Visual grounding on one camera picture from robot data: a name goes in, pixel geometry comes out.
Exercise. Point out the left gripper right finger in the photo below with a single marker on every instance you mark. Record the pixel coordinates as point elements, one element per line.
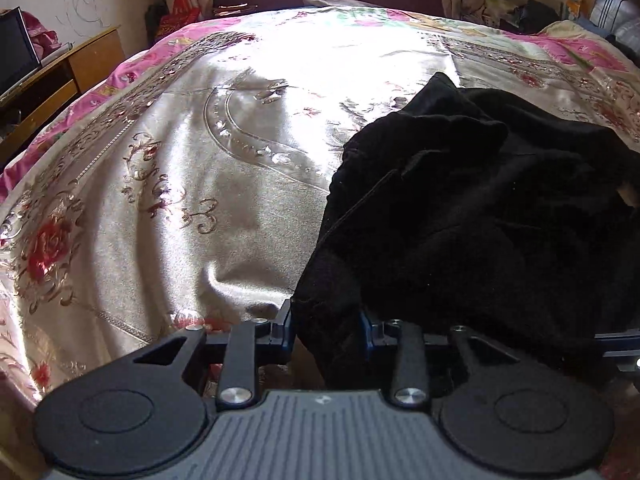
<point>497,408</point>

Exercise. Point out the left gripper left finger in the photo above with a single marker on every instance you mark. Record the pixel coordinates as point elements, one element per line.
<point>147,411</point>

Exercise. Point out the black pants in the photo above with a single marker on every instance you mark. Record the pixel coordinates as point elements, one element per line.
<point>474,207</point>

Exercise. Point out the floral satin bedspread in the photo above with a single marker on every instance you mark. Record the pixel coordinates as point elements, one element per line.
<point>189,186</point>

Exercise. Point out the wooden TV cabinet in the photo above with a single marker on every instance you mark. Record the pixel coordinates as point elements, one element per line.
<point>34,102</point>

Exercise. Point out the black flat screen TV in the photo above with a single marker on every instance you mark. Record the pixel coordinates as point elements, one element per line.
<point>18,57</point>

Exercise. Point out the pink cloth behind TV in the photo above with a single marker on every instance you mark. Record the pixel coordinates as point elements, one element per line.
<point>44,40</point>

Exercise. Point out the red gift bag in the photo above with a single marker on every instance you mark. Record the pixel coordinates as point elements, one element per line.
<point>182,13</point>

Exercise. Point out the dark wooden headboard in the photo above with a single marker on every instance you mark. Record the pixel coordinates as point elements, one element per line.
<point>610,15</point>

